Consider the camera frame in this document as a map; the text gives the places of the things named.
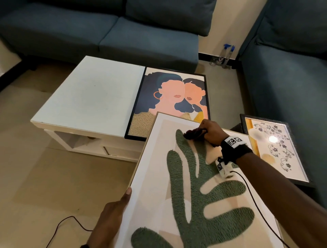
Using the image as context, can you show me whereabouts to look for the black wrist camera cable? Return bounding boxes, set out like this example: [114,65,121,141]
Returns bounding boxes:
[229,170,291,248]

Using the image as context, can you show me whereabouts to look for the person's right forearm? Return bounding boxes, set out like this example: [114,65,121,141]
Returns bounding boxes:
[235,151,327,248]

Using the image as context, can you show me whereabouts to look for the framed green leaf picture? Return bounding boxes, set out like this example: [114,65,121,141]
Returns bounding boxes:
[114,112,284,248]

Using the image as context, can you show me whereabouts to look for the black wrist strap with markers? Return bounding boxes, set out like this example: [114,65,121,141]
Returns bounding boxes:
[220,136,253,164]

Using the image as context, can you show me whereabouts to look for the framed two faces picture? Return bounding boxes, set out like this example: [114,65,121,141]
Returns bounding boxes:
[125,67,211,142]

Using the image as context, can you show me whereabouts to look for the long blue sofa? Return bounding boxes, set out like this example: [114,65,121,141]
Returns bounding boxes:
[0,0,217,73]

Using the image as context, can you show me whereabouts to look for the blue sofa back cushion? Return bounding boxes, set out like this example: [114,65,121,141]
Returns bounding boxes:
[125,0,217,37]

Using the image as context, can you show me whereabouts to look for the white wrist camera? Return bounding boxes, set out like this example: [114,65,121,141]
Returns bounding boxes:
[216,157,234,179]

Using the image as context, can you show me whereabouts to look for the framed floral picture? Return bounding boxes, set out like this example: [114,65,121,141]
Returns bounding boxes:
[240,114,315,188]

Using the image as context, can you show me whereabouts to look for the person's left hand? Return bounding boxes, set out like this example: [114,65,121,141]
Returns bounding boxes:
[87,187,132,248]

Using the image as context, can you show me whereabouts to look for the clear spray bottle blue top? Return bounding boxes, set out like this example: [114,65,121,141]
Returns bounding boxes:
[222,45,236,69]
[209,44,231,66]

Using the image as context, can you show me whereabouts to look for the person's right hand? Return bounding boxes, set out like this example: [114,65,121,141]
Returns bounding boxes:
[198,119,230,148]

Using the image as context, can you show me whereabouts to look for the white coffee table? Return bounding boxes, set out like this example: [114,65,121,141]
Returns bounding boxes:
[31,56,146,163]

